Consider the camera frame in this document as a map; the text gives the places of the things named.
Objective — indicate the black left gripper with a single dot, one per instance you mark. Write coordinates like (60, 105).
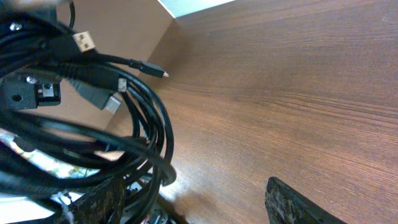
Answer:
(28, 88)

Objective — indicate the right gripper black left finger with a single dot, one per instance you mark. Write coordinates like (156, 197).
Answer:
(103, 204)

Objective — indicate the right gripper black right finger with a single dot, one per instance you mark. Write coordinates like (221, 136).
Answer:
(285, 205)

